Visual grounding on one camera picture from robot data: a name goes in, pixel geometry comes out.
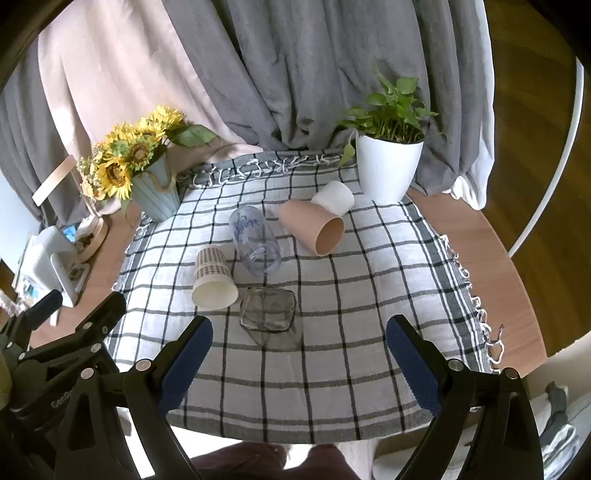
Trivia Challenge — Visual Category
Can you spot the pink curtain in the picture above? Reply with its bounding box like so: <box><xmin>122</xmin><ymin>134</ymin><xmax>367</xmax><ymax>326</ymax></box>
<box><xmin>37</xmin><ymin>0</ymin><xmax>264</xmax><ymax>217</ymax></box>

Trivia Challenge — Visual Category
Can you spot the green leafy plant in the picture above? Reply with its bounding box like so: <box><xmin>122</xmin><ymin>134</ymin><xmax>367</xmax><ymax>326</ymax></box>
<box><xmin>337</xmin><ymin>65</ymin><xmax>448</xmax><ymax>167</ymax></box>

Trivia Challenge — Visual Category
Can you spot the sunflower bouquet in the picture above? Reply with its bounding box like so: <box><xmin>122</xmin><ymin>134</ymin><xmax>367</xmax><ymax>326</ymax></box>
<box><xmin>76</xmin><ymin>105</ymin><xmax>220</xmax><ymax>217</ymax></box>

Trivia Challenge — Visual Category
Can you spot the white cup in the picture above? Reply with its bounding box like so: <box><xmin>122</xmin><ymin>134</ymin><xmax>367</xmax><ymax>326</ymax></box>
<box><xmin>311</xmin><ymin>181</ymin><xmax>355</xmax><ymax>217</ymax></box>

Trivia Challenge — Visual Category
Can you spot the white hoop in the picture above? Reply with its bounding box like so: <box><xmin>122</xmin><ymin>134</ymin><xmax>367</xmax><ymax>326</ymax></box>
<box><xmin>508</xmin><ymin>58</ymin><xmax>585</xmax><ymax>257</ymax></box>

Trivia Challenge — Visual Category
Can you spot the pink cup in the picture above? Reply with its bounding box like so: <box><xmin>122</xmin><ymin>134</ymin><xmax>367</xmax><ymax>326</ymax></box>
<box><xmin>278</xmin><ymin>198</ymin><xmax>346</xmax><ymax>256</ymax></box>

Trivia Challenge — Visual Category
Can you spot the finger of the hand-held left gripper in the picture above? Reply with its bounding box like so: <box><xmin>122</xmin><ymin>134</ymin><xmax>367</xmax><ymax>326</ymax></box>
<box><xmin>0</xmin><ymin>290</ymin><xmax>63</xmax><ymax>352</ymax></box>
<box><xmin>21</xmin><ymin>292</ymin><xmax>127</xmax><ymax>370</ymax></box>

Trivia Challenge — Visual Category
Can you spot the round wooden stand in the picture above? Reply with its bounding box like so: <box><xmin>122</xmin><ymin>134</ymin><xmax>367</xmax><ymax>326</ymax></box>
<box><xmin>76</xmin><ymin>215</ymin><xmax>110</xmax><ymax>257</ymax></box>

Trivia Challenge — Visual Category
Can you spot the white appliance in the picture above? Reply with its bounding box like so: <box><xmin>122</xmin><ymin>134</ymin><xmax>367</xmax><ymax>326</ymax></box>
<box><xmin>18</xmin><ymin>226</ymin><xmax>90</xmax><ymax>309</ymax></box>

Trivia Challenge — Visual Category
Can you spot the white curtain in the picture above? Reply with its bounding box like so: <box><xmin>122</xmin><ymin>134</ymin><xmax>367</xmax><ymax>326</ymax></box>
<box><xmin>450</xmin><ymin>0</ymin><xmax>498</xmax><ymax>212</ymax></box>

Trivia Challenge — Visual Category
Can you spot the white ribbed plant pot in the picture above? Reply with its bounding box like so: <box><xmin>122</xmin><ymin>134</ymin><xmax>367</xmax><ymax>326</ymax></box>
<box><xmin>355</xmin><ymin>131</ymin><xmax>424</xmax><ymax>204</ymax></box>

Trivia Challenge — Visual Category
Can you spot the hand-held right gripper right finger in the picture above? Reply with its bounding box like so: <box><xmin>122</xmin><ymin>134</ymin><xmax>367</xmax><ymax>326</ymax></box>
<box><xmin>386</xmin><ymin>315</ymin><xmax>546</xmax><ymax>480</ymax></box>

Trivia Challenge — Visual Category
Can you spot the checked paper cup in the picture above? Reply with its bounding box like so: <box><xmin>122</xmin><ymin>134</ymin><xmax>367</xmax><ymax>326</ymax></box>
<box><xmin>191</xmin><ymin>246</ymin><xmax>239</xmax><ymax>309</ymax></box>

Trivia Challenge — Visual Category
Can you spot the grey curtain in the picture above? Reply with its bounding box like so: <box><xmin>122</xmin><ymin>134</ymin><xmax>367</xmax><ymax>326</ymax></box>
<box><xmin>0</xmin><ymin>39</ymin><xmax>98</xmax><ymax>232</ymax></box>
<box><xmin>161</xmin><ymin>0</ymin><xmax>485</xmax><ymax>199</ymax></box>

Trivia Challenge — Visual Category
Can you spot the checked grey white tablecloth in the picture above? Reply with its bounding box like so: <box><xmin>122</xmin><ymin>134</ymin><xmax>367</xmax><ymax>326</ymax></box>
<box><xmin>104</xmin><ymin>148</ymin><xmax>505</xmax><ymax>446</ymax></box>

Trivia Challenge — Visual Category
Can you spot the blue ribbed vase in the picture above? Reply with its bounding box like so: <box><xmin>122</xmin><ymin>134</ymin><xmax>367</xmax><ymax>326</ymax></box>
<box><xmin>130</xmin><ymin>154</ymin><xmax>182</xmax><ymax>223</ymax></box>

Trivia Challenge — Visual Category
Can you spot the square clear glass cup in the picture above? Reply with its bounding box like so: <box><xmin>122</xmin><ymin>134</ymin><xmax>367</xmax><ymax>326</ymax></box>
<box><xmin>239</xmin><ymin>286</ymin><xmax>303</xmax><ymax>349</ymax></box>

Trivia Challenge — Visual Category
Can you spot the grey white folded cloth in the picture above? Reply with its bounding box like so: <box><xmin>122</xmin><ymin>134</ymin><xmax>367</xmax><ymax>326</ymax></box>
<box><xmin>538</xmin><ymin>382</ymin><xmax>591</xmax><ymax>480</ymax></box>

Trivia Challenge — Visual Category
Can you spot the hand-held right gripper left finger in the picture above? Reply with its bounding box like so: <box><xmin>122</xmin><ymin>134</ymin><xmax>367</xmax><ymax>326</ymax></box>
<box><xmin>99</xmin><ymin>315</ymin><xmax>214</xmax><ymax>480</ymax></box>

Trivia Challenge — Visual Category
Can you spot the clear plastic cup blue print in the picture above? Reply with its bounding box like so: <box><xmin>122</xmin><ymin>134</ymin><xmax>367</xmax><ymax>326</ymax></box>
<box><xmin>229</xmin><ymin>206</ymin><xmax>282</xmax><ymax>277</ymax></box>

